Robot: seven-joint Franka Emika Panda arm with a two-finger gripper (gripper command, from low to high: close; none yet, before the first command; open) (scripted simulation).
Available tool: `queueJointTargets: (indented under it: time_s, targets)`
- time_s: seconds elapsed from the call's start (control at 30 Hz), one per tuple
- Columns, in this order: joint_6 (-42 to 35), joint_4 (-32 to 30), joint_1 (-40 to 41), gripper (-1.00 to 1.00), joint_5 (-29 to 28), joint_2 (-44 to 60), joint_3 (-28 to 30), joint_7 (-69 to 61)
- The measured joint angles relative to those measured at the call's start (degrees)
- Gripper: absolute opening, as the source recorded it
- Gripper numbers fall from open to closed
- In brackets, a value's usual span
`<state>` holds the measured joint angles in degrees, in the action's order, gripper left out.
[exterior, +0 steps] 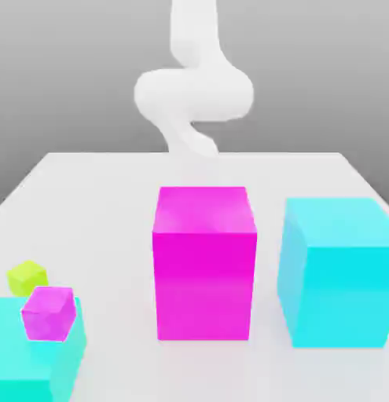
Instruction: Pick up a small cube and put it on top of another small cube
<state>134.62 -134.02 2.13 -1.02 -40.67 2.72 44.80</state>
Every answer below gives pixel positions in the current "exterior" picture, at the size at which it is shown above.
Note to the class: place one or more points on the small yellow-green cube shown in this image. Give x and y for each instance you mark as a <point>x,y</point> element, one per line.
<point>24,278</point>

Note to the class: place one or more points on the large magenta box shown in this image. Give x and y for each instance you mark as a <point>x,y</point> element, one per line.
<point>203,270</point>

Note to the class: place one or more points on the large cyan box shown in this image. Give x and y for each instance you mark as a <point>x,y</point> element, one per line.
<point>342,289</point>

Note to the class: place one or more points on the large turquoise box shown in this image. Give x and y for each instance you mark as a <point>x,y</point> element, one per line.
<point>15,355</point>

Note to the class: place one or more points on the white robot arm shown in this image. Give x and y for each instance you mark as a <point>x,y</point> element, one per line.
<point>194,91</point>

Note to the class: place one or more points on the small violet cube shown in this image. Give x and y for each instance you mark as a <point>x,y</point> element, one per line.
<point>48,314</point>

